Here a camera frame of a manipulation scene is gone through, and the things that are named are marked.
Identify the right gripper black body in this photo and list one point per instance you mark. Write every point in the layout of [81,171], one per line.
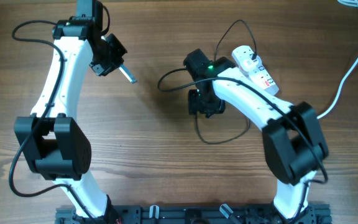
[207,103]

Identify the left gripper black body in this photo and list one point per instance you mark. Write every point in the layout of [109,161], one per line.
[108,57]

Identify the white power strip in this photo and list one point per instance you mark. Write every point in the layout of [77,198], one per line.
[259,76]

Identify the teal screen smartphone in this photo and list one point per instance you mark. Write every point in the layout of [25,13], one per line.
[126,72]

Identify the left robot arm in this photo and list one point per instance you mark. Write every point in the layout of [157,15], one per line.
[50,139]

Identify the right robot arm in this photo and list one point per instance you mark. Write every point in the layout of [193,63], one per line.
[293,140]

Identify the white USB charger plug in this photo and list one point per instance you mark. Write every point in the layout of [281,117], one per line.
[248,65]

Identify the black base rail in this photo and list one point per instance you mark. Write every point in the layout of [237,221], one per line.
[253,213]

